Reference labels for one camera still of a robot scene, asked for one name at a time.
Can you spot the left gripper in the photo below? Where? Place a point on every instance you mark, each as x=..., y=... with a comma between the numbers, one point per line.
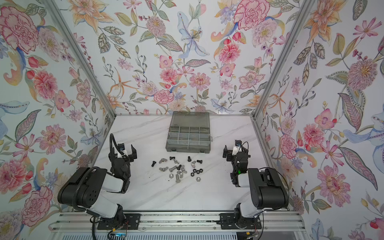
x=122, y=154

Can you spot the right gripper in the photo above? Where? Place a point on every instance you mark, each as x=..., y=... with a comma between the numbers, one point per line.
x=236, y=154

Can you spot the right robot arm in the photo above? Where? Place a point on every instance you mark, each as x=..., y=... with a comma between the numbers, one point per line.
x=267, y=192

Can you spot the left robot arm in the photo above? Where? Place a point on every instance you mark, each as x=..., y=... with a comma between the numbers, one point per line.
x=83, y=190

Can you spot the grey plastic organizer box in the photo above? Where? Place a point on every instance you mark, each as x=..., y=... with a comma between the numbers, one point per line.
x=189, y=132

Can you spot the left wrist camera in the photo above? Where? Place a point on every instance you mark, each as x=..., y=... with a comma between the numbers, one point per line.
x=121, y=149

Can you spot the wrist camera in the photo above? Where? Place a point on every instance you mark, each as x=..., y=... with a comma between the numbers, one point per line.
x=237, y=146
x=121, y=149

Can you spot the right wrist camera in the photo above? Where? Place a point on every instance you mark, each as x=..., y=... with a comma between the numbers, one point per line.
x=237, y=146

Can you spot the aluminium mounting rail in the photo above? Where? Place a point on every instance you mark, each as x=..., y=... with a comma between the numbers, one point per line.
x=213, y=221

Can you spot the left aluminium corner post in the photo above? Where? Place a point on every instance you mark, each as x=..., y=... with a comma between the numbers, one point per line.
x=68, y=36

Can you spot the aluminium corner post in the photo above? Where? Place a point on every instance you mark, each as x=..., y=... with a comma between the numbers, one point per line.
x=68, y=36
x=281, y=60

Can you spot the right aluminium corner post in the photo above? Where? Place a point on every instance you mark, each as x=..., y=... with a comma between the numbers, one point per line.
x=281, y=60

